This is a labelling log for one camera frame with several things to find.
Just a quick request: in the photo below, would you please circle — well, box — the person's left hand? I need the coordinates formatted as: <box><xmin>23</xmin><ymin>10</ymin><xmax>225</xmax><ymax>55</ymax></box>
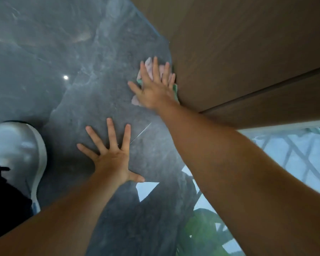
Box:
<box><xmin>77</xmin><ymin>118</ymin><xmax>145</xmax><ymax>188</ymax></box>

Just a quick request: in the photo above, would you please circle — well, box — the person's right hand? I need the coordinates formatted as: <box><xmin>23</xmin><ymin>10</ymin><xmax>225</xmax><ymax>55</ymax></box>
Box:
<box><xmin>127</xmin><ymin>57</ymin><xmax>177</xmax><ymax>111</ymax></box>

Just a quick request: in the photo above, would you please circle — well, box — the pink and green cleaning cloth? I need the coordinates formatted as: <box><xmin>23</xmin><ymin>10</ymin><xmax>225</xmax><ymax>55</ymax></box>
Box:
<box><xmin>131</xmin><ymin>57</ymin><xmax>180</xmax><ymax>106</ymax></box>

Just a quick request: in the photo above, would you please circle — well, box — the person's left forearm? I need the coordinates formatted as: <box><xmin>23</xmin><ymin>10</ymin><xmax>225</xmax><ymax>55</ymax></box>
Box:
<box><xmin>0</xmin><ymin>172</ymin><xmax>123</xmax><ymax>256</ymax></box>

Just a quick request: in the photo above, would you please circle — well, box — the person's right forearm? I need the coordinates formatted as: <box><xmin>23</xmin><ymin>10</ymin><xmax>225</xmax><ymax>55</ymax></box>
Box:
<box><xmin>157</xmin><ymin>100</ymin><xmax>320</xmax><ymax>256</ymax></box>

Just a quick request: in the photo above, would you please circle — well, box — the white sneaker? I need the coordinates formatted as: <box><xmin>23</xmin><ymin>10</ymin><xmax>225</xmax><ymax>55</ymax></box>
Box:
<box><xmin>0</xmin><ymin>121</ymin><xmax>47</xmax><ymax>214</ymax></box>

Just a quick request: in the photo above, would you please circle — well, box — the brown wooden cabinet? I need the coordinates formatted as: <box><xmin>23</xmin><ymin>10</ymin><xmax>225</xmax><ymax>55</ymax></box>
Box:
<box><xmin>129</xmin><ymin>0</ymin><xmax>320</xmax><ymax>130</ymax></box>

